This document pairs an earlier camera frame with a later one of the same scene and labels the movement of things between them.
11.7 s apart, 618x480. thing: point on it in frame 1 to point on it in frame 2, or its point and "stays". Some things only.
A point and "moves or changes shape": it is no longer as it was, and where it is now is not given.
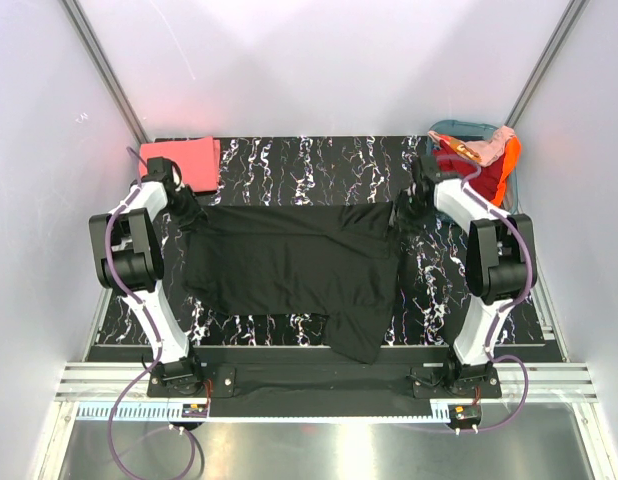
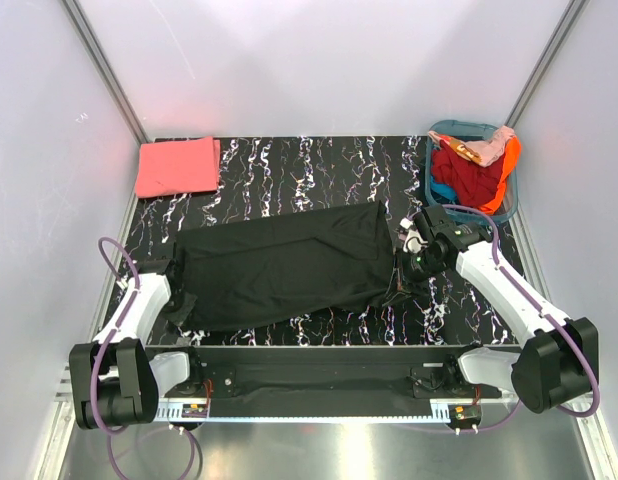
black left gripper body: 186,205 to 180,306
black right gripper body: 410,212 to 422,266
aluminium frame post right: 571,15 stays
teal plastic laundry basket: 470,131 stays
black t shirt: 335,261 moves or changes shape
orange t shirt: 513,155 stays
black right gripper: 309,380 stays
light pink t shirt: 487,151 stays
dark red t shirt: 484,182 stays
